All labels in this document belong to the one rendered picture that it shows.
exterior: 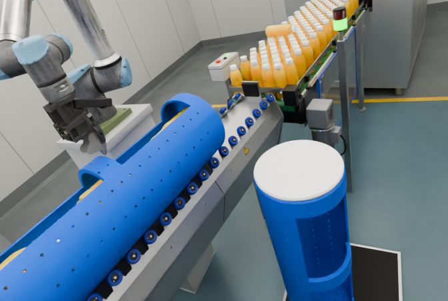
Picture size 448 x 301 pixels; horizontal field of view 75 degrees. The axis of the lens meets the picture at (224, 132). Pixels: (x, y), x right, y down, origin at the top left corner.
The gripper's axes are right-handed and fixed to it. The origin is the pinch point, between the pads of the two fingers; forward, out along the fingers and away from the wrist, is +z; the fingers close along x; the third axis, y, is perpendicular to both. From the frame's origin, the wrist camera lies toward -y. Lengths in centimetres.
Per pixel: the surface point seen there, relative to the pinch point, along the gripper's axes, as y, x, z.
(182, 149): -17.0, 13.1, 10.8
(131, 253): 14.3, 10.2, 27.6
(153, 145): -10.7, 8.6, 5.0
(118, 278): 21.3, 11.4, 29.0
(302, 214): -17, 53, 28
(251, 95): -82, 0, 28
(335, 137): -93, 38, 59
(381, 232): -91, 62, 126
